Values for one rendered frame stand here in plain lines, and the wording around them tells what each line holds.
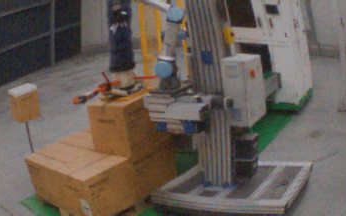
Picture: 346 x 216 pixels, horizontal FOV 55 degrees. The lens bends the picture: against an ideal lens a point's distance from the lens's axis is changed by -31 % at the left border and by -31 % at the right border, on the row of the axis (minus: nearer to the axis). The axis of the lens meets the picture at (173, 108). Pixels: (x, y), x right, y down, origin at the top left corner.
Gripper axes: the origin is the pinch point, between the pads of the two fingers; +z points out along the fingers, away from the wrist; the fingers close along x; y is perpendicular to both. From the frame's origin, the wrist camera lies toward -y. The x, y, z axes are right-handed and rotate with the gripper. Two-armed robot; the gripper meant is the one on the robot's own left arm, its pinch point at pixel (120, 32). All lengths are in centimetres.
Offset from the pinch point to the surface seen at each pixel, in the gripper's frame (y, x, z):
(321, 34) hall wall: 40, -956, 80
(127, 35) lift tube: 21.9, -32.7, 6.8
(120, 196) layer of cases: 12, 17, 126
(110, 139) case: 29, -5, 84
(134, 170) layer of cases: 12, -9, 110
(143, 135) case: 12, -27, 86
